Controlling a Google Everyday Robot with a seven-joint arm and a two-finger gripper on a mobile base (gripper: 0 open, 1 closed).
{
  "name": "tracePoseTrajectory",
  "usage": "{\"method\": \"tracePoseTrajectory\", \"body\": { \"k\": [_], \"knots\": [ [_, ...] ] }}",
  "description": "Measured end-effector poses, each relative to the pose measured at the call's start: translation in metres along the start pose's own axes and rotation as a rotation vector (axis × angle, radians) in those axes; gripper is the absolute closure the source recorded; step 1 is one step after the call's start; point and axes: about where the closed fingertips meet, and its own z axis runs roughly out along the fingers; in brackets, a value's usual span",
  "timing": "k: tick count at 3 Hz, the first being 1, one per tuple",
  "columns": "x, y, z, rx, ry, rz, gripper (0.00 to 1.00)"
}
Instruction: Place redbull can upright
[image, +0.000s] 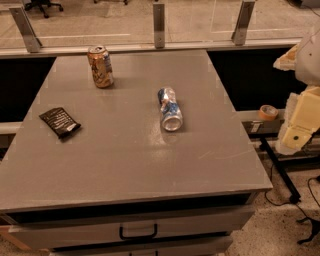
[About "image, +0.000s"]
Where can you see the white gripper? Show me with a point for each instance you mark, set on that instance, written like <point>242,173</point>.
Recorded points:
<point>309,59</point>

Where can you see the blue silver redbull can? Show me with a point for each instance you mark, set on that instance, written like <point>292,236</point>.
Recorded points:
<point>171,115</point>

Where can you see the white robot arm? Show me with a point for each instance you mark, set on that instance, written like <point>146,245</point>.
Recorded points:
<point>307,68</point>

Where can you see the gold soda can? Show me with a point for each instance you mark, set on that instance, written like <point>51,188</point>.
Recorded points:
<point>100,63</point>

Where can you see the orange tape roll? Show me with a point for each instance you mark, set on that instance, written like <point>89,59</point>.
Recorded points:
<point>268,112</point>

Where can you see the black metal stand leg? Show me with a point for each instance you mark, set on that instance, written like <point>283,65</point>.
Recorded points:
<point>295,196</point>

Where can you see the grey lower drawer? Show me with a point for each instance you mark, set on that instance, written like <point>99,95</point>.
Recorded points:
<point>204,246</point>

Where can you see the grey drawer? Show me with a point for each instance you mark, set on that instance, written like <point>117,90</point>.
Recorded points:
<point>106,230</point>
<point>204,246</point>

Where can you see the black snack packet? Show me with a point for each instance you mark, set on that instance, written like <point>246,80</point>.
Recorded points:
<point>60,122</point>

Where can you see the black office chair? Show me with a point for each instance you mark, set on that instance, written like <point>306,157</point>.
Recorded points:
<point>41,4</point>

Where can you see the grey upper drawer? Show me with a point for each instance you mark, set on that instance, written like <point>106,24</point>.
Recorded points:
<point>106,230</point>

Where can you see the right metal railing bracket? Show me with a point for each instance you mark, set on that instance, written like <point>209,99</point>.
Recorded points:
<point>244,17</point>

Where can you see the black drawer handle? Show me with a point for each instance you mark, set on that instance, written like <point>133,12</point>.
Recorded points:
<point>138,231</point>

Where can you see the left metal railing bracket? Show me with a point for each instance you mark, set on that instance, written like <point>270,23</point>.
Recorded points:
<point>32,43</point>

